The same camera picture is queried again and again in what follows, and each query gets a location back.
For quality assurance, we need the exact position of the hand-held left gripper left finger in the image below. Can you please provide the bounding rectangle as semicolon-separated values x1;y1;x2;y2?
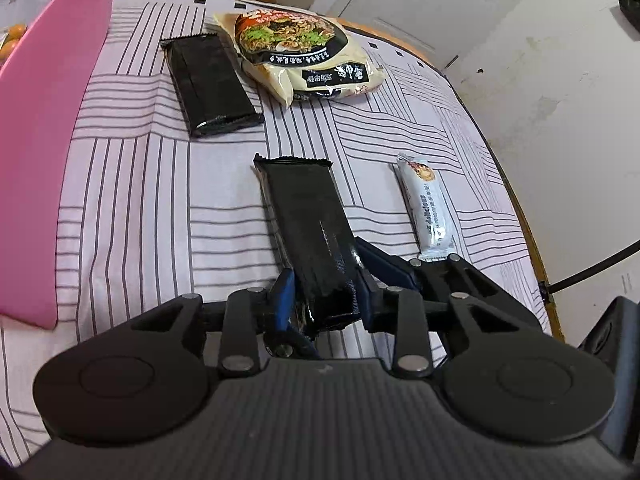
131;269;322;377

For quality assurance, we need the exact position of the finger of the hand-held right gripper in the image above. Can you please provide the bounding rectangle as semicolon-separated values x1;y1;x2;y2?
356;237;501;306

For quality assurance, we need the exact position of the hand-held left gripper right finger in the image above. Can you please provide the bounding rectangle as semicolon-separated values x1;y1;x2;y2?
357;270;545;379

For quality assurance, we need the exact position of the black cracker packet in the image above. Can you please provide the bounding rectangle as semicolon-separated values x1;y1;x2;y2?
161;34;265;139
253;154;362;339

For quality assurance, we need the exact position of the pink cardboard box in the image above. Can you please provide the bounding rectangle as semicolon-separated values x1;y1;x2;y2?
0;0;118;331

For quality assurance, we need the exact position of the clear bag of coated nuts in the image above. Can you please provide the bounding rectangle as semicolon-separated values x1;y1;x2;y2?
0;22;27;61

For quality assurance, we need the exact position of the white wrapped snack bar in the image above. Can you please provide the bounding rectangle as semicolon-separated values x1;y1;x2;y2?
395;155;457;262

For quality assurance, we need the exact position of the striped bed sheet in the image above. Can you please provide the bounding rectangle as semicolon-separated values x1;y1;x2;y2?
0;0;551;466

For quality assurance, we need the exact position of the instant noodle packet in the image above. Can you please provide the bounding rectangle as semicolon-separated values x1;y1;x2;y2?
212;7;387;109

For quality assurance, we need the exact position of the white door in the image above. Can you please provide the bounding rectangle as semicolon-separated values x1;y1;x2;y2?
310;0;532;72

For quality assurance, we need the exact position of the black cable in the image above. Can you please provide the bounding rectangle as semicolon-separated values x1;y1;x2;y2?
542;239;640;293

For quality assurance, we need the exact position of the black wall fitting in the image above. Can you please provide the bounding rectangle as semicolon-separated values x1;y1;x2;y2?
619;0;640;42

